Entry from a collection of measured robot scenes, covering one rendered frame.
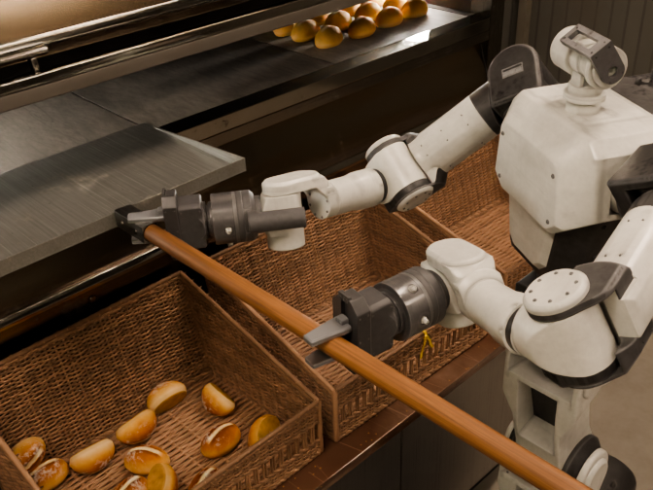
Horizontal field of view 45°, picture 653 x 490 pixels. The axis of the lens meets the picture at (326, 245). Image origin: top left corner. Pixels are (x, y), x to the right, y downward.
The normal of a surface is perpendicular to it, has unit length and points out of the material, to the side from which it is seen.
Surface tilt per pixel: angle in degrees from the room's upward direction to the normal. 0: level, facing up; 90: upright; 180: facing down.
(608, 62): 90
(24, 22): 70
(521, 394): 90
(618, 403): 0
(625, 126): 1
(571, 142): 46
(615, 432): 0
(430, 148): 59
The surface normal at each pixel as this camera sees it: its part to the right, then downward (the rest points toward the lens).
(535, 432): -0.24, -0.71
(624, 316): -0.59, 0.60
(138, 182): -0.04, -0.85
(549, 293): -0.48, -0.80
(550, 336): -0.37, 0.56
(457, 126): -0.45, -0.04
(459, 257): -0.20, -0.93
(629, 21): -0.67, 0.41
